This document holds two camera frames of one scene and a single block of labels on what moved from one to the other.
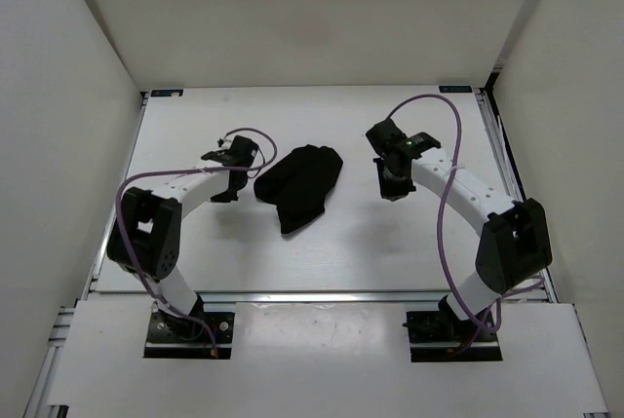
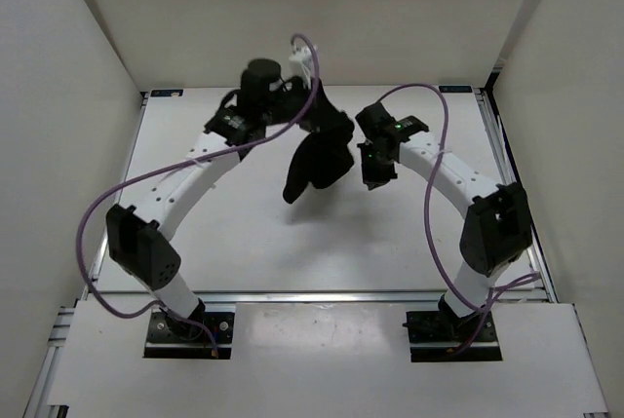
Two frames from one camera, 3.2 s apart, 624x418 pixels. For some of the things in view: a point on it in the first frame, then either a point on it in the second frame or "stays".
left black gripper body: (230, 194) to (289, 106)
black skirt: (299, 183) to (326, 156)
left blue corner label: (167, 93) stays
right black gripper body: (392, 186) to (375, 170)
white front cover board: (330, 356) stays
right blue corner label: (454, 89) stays
